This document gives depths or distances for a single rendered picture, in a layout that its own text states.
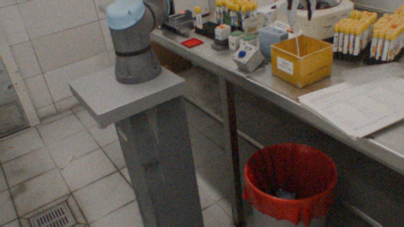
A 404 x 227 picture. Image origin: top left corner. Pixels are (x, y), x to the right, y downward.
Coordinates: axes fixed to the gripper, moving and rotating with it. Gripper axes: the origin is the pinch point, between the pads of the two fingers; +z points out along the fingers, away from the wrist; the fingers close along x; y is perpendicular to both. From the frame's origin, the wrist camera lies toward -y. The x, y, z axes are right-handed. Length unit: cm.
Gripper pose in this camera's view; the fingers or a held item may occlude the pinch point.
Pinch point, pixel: (302, 20)
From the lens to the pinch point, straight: 115.4
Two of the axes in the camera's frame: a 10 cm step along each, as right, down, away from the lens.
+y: -5.1, -4.2, 7.5
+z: 1.1, 8.4, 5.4
